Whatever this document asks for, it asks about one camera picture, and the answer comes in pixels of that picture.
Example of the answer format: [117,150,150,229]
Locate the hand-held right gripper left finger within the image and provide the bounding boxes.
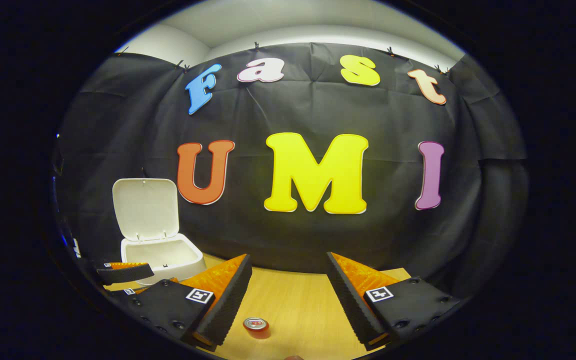
[110,253,253,352]

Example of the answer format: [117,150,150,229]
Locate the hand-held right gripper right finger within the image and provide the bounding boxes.
[326,252,462,351]

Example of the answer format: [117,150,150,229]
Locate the orange pop can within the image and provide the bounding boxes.
[242,317,270,340]

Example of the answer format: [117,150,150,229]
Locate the white desktop garbage bin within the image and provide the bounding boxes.
[112,178,207,286]

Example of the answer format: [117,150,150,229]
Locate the wooden desktop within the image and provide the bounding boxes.
[103,252,414,360]

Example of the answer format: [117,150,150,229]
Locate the black backdrop cloth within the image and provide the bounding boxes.
[53,42,529,301]

